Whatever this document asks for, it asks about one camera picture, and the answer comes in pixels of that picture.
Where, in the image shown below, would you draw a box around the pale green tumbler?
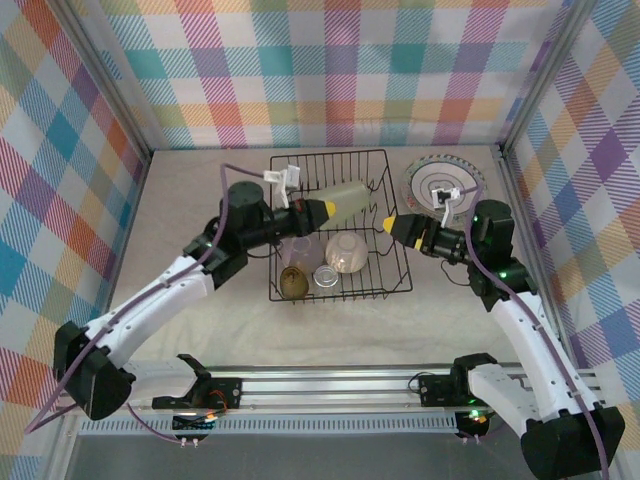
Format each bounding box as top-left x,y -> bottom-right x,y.
319,180 -> 375,230

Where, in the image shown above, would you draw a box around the pink translucent cup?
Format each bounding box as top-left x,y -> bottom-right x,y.
289,235 -> 326,269

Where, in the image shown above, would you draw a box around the cream bowl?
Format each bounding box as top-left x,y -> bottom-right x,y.
324,230 -> 369,274

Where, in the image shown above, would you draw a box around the small ring pattern plate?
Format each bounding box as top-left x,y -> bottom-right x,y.
405,157 -> 484,219

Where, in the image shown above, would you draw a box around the clear glass cup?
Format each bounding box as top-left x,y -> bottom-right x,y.
313,264 -> 340,290

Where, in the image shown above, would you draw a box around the amber textured glass cup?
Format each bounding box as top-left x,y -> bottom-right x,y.
279,265 -> 310,300

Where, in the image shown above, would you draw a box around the black controller board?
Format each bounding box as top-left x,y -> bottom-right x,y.
455,407 -> 494,437
171,411 -> 220,435

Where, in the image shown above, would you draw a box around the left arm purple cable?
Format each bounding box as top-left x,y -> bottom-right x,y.
23,162 -> 269,445

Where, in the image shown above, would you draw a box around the aluminium side rail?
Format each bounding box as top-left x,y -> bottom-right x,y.
491,143 -> 576,370

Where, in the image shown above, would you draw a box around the thin black gripper wire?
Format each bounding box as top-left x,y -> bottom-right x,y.
438,257 -> 475,290

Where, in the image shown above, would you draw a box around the black wire dish rack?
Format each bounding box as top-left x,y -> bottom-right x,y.
268,148 -> 414,304

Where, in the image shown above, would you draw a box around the thin black wire loop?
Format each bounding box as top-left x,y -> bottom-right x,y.
407,368 -> 436,397

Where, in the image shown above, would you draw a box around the aluminium corner post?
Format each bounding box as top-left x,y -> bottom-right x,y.
58,0 -> 154,159
501,0 -> 601,151

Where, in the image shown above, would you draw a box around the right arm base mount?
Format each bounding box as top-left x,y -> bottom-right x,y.
417,372 -> 471,409

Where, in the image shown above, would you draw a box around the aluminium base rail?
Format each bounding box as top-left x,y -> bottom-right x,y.
53,363 -> 609,417

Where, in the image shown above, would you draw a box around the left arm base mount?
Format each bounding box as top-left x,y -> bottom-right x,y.
151,377 -> 245,412

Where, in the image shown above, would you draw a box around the orange wires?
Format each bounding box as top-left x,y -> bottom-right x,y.
208,387 -> 236,412

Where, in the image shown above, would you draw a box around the slotted cable duct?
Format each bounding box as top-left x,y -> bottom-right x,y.
78,413 -> 461,436

